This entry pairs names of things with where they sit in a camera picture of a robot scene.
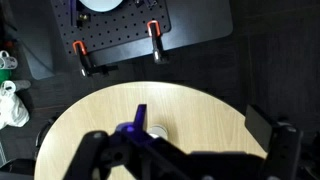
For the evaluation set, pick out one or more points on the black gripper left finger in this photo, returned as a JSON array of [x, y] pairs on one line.
[[144, 157]]

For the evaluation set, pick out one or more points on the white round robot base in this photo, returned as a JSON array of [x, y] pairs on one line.
[[101, 5]]

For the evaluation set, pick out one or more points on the white paper cup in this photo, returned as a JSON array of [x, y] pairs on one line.
[[158, 131]]

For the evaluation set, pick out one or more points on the orange handled clamp left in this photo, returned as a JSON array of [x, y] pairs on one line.
[[87, 67]]

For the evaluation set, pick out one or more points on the crumpled white plastic bag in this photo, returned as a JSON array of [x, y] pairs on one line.
[[12, 110]]

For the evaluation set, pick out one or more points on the green cloth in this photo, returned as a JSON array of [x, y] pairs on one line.
[[4, 75]]

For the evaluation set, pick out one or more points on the black perforated mounting board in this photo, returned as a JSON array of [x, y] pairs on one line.
[[99, 30]]

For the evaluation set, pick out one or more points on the white patterned mug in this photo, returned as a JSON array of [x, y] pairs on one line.
[[7, 62]]

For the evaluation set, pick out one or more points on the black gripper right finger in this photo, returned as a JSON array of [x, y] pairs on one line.
[[281, 141]]

